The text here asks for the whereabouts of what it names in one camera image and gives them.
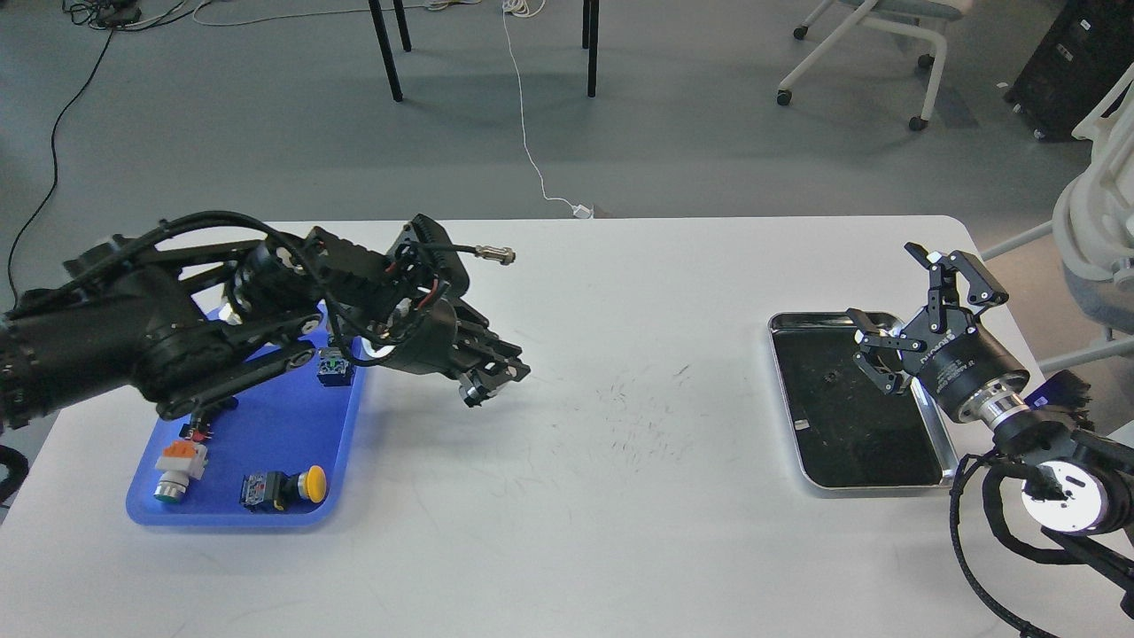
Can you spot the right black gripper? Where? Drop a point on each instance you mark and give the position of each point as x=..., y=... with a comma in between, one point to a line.
x=961, y=357

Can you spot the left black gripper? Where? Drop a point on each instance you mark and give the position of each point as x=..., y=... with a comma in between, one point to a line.
x=453, y=340

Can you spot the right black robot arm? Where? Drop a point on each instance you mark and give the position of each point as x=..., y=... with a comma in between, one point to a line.
x=1052, y=485

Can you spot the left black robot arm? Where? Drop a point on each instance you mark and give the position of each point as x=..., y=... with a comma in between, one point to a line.
x=206, y=306

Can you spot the small red black part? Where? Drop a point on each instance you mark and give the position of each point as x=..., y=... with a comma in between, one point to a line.
x=200, y=427

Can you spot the silver metal tray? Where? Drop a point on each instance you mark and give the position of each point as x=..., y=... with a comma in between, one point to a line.
x=849, y=436

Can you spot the red emergency stop button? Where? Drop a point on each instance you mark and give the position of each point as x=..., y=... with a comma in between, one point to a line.
x=334, y=369

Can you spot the white chair at right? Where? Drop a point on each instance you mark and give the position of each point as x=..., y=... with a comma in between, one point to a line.
x=1092, y=227

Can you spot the blue plastic tray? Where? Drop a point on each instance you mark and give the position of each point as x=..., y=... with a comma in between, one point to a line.
x=288, y=424

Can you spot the white office chair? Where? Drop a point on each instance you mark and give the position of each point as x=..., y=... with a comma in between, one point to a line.
x=869, y=42

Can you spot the black cabinet on casters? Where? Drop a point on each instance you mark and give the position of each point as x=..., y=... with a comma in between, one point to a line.
x=1080, y=59

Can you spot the black table leg left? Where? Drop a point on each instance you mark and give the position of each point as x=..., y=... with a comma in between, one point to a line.
x=385, y=44

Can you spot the black table leg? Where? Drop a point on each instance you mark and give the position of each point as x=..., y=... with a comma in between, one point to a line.
x=589, y=41
x=385, y=44

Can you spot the black table leg right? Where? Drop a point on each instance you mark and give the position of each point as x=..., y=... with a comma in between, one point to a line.
x=589, y=41

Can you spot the yellow push button switch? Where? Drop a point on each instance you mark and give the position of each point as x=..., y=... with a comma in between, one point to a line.
x=274, y=490

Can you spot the green button orange switch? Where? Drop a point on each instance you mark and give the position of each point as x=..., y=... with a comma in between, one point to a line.
x=180, y=463

